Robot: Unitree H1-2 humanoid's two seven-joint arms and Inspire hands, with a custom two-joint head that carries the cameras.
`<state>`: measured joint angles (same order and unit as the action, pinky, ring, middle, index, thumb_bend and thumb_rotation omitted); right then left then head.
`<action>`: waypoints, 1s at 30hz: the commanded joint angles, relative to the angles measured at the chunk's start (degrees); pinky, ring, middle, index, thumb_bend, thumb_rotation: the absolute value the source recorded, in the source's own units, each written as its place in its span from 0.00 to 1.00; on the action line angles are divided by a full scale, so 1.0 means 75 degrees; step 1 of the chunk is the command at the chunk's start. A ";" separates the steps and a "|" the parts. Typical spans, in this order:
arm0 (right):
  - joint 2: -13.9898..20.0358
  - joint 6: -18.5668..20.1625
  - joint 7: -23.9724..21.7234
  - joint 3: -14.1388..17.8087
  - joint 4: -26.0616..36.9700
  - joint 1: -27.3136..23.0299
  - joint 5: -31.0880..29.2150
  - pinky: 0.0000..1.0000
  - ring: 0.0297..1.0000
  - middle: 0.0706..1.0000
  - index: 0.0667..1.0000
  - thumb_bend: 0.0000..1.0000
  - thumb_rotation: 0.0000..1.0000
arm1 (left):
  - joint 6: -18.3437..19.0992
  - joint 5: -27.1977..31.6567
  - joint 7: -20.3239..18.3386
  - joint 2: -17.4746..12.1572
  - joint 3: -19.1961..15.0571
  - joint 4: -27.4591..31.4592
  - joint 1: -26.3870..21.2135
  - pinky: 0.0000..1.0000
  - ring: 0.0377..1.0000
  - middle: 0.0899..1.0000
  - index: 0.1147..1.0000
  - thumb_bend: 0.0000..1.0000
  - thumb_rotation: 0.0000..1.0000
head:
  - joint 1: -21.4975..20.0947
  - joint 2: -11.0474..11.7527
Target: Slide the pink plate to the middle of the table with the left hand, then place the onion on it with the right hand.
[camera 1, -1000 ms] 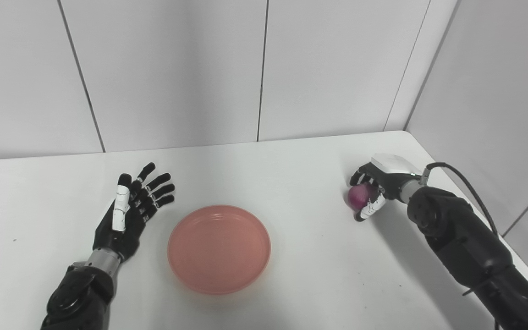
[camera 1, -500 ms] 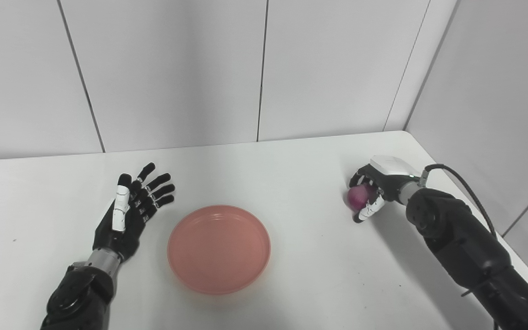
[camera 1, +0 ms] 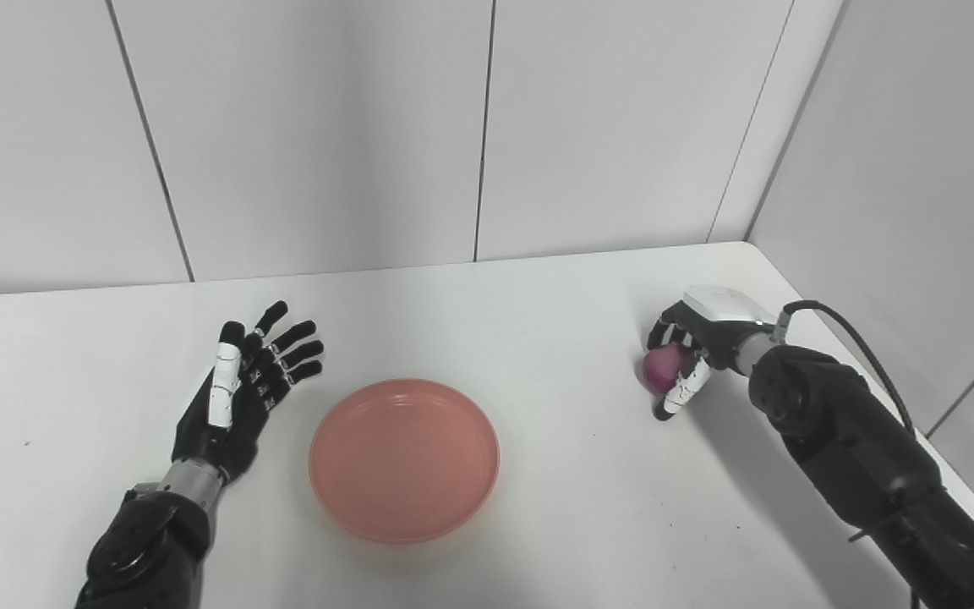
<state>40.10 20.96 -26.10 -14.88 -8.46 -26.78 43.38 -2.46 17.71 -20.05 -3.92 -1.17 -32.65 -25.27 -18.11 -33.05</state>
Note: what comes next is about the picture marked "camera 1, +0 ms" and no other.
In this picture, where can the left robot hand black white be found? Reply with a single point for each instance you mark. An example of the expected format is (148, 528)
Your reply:
(242, 389)

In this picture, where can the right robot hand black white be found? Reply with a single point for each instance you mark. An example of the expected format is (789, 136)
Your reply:
(698, 338)

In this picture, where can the purple red onion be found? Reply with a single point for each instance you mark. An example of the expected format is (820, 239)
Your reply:
(664, 367)

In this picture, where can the pink round plate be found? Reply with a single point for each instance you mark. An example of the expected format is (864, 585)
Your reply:
(404, 460)

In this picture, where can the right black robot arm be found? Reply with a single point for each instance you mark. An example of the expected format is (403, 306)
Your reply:
(867, 457)

